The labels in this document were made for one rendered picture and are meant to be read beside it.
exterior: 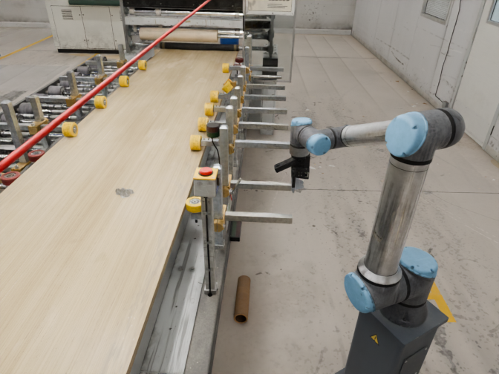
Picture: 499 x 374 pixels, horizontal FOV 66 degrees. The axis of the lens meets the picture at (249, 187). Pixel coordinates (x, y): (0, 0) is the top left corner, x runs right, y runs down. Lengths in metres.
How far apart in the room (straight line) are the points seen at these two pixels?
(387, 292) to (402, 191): 0.40
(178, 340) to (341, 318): 1.19
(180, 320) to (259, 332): 0.82
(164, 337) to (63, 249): 0.48
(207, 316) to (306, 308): 1.08
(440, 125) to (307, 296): 1.60
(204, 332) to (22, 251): 0.70
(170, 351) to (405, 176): 0.97
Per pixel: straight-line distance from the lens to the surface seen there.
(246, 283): 2.43
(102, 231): 1.57
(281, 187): 1.86
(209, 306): 1.49
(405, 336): 1.65
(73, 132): 2.36
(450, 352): 2.50
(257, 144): 2.03
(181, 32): 4.27
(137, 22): 4.36
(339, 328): 2.39
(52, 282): 1.42
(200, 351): 1.38
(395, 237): 1.30
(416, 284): 1.54
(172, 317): 1.58
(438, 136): 1.16
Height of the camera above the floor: 1.82
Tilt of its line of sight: 32 degrees down
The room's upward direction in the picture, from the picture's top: 1 degrees clockwise
